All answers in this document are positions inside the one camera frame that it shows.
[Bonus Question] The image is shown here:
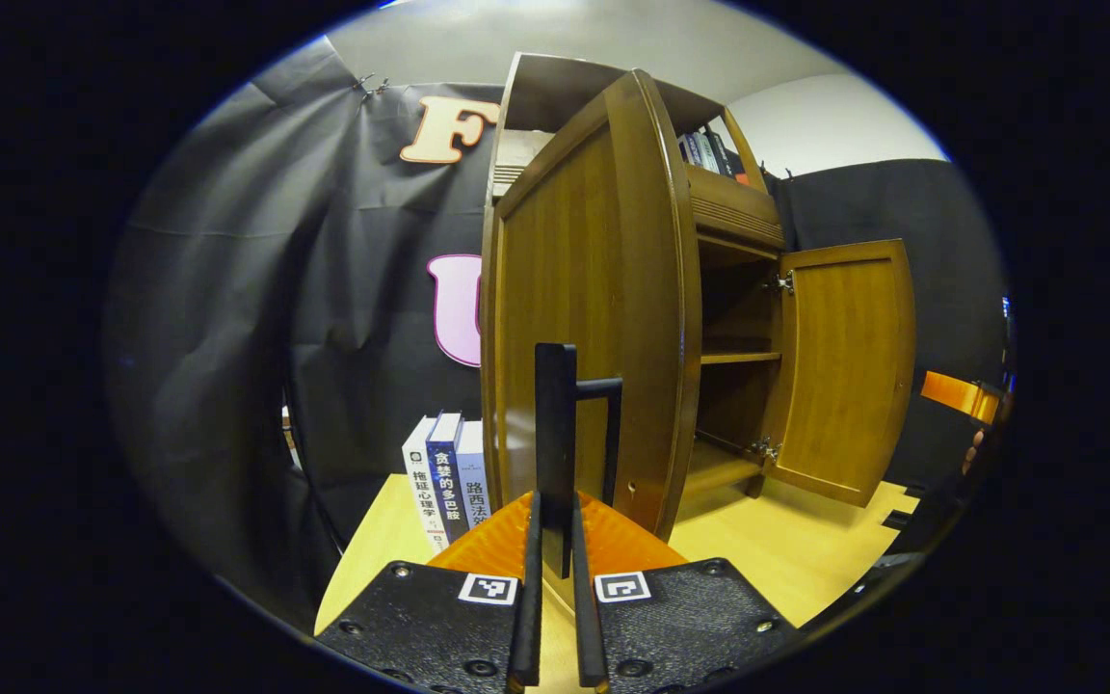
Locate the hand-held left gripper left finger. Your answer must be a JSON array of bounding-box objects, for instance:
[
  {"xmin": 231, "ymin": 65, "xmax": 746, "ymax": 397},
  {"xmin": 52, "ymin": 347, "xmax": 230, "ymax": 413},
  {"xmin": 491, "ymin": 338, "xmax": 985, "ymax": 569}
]
[{"xmin": 314, "ymin": 490, "xmax": 544, "ymax": 694}]

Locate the dark blue spine book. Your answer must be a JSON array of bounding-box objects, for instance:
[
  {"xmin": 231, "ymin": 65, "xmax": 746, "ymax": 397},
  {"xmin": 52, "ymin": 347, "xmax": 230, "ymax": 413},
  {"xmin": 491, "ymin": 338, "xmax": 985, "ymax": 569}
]
[{"xmin": 426, "ymin": 412, "xmax": 471, "ymax": 543}]

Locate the light blue spine book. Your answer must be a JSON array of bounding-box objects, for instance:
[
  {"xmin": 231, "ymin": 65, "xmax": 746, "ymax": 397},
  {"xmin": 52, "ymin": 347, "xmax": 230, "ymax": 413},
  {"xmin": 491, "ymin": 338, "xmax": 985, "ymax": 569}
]
[{"xmin": 455, "ymin": 420, "xmax": 490, "ymax": 531}]

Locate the black bar door handle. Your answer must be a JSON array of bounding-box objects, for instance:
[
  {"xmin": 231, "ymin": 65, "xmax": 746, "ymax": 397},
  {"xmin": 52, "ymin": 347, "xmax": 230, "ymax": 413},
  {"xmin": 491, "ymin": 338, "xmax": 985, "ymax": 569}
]
[{"xmin": 534, "ymin": 342, "xmax": 623, "ymax": 579}]

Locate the wooden double-door shoe cabinet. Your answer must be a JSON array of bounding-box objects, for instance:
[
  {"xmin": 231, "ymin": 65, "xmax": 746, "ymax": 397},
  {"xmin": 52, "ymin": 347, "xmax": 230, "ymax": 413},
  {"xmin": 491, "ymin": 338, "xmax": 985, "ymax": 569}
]
[{"xmin": 480, "ymin": 53, "xmax": 787, "ymax": 526}]

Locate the wooden shoe cabinet door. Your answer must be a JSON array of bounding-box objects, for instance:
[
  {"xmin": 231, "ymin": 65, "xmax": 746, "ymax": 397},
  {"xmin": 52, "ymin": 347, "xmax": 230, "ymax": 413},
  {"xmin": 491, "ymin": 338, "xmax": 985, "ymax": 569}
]
[
  {"xmin": 480, "ymin": 69, "xmax": 703, "ymax": 543},
  {"xmin": 760, "ymin": 238, "xmax": 917, "ymax": 509}
]

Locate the black backdrop cloth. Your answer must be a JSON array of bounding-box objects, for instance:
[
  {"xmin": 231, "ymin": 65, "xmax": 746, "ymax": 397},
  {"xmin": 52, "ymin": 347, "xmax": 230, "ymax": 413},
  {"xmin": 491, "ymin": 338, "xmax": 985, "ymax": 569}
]
[
  {"xmin": 769, "ymin": 159, "xmax": 1011, "ymax": 493},
  {"xmin": 102, "ymin": 39, "xmax": 517, "ymax": 627}
]

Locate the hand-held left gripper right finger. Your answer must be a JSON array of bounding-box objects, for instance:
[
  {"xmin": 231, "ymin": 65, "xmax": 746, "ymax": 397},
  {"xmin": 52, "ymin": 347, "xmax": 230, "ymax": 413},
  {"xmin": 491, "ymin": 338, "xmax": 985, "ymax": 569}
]
[{"xmin": 569, "ymin": 490, "xmax": 806, "ymax": 694}]

